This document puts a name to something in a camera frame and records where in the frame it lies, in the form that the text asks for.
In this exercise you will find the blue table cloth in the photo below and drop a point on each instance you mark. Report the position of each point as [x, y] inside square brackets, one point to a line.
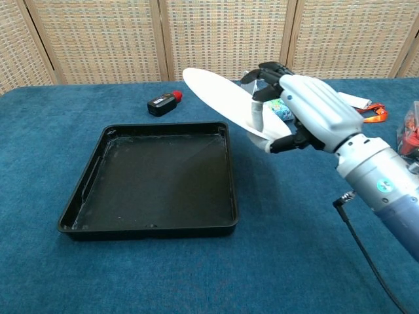
[163, 271]

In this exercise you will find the woven folding screen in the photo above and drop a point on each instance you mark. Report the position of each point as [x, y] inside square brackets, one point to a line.
[209, 36]

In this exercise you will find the black square plastic tray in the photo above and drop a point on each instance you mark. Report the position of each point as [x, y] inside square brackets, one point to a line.
[157, 176]

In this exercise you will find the black device with red cap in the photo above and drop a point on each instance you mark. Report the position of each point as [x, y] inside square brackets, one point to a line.
[162, 103]

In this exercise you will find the white round plate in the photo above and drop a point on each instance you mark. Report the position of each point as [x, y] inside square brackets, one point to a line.
[226, 98]

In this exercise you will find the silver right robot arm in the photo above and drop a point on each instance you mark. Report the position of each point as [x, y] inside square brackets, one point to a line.
[383, 183]

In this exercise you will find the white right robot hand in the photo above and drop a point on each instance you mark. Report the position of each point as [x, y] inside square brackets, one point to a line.
[314, 104]

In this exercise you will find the white card badge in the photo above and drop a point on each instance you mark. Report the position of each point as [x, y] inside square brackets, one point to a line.
[355, 100]

